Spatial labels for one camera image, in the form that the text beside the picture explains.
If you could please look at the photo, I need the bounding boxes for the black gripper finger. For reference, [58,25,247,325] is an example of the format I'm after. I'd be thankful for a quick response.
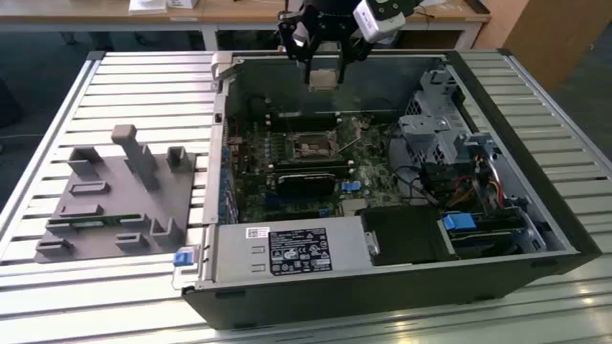
[337,32,374,86]
[279,10,315,85]

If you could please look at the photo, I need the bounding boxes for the small silver CPU plate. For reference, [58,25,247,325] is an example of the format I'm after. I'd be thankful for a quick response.
[310,68,338,92]

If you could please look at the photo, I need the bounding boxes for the black CPU socket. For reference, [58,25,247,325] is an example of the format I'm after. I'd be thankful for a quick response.
[290,131,345,161]

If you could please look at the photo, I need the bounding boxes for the black empty RAM slots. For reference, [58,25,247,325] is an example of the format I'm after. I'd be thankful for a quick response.
[266,109,343,133]

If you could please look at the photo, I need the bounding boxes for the grey metal drive cage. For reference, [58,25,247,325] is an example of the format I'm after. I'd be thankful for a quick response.
[398,70,503,166]

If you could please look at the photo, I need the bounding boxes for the white box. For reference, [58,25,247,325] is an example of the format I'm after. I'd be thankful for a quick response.
[127,0,170,15]

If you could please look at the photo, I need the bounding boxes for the black RAM slots with sticks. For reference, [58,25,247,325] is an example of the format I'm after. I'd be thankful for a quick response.
[274,159,350,176]

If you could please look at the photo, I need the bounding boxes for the green motherboard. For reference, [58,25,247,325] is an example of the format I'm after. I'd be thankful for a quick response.
[222,114,406,223]

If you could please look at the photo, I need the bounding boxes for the black graphics card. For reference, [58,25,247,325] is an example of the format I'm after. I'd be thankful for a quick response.
[275,171,339,197]

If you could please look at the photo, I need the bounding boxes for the wooden cabinet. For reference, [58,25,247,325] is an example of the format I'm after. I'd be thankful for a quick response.
[471,0,612,92]

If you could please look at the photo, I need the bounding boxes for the long wooden desk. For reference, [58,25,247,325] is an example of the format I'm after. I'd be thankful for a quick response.
[0,0,494,51]

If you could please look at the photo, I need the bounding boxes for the blue disk carrier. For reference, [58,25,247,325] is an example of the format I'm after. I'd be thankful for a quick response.
[442,213,478,232]

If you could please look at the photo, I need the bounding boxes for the grey plastic parts rack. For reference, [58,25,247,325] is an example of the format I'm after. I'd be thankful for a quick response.
[37,124,201,264]

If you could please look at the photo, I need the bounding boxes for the silver power supply unit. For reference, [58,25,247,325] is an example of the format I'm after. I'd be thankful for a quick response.
[210,216,381,282]

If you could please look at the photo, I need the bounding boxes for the green RAM stick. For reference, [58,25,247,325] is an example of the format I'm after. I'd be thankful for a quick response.
[47,214,145,229]

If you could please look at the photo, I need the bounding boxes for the blue case latch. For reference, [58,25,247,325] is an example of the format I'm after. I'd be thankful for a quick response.
[173,247,201,268]

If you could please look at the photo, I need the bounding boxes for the black open PC case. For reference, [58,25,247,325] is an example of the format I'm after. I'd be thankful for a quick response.
[182,48,605,330]

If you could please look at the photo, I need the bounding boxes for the white and grey wrist camera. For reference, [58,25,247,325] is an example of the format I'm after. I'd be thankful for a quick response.
[353,0,409,42]

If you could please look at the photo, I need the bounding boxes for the grey case handle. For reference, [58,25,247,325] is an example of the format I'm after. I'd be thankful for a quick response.
[210,52,239,82]

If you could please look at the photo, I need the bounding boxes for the black internal cable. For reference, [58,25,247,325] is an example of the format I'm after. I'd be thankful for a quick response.
[390,164,442,207]

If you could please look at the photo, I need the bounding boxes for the yellow and red wire bundle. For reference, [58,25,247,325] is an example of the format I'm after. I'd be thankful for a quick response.
[449,153,507,209]

